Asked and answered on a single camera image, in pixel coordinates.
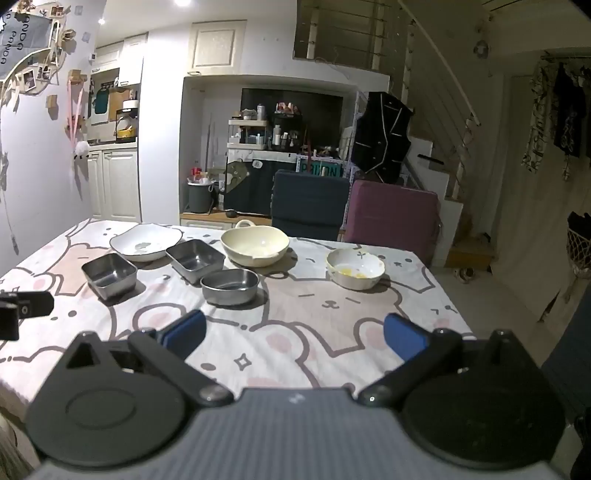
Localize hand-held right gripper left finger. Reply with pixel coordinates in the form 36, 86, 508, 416
65, 309, 234, 408

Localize wall poster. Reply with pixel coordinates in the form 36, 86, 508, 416
0, 9, 48, 80

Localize pink ribbon with white pompom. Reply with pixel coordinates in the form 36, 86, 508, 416
66, 75, 92, 161

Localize round steel bowl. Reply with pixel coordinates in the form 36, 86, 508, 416
200, 268, 260, 306

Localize black lettered cabinet cover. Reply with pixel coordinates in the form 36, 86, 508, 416
223, 159, 301, 216

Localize staircase railing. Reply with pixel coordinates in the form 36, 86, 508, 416
294, 0, 482, 204

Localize hanging clothes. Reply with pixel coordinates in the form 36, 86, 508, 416
521, 52, 591, 182

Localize rectangular steel container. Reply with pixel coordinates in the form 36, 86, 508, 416
81, 252, 139, 302
165, 239, 227, 284

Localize wooden-topped low cabinet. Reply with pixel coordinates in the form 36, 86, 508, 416
180, 212, 273, 230

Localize white shelf rack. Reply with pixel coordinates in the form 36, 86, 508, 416
226, 119, 269, 151

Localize purple chair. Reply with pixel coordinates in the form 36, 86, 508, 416
344, 179, 440, 267

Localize white dark-rimmed plate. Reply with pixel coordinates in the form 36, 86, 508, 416
109, 223, 184, 263

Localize grey trash bin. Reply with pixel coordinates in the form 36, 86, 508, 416
187, 179, 218, 214

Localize white patterned yellow-rimmed bowl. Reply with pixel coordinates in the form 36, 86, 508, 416
325, 247, 386, 291

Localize crescent wooden photo shelf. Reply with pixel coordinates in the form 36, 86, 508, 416
0, 4, 77, 108

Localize net basket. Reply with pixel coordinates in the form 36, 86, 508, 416
565, 211, 591, 278

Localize black vest with white trim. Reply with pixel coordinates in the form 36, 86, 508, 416
350, 91, 413, 184

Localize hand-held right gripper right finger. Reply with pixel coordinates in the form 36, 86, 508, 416
358, 313, 532, 408

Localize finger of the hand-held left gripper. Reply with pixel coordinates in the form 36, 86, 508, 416
17, 290, 54, 320

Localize bear printed tablecloth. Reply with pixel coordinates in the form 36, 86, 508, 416
0, 217, 477, 416

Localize dark chair back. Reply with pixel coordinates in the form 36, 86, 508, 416
271, 169, 351, 241

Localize white kitchen cabinet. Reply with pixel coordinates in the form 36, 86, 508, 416
87, 147, 142, 223

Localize green sign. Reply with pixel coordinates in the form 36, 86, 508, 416
300, 159, 343, 179

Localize cream bowl with handles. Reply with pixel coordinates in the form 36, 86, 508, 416
220, 219, 291, 269

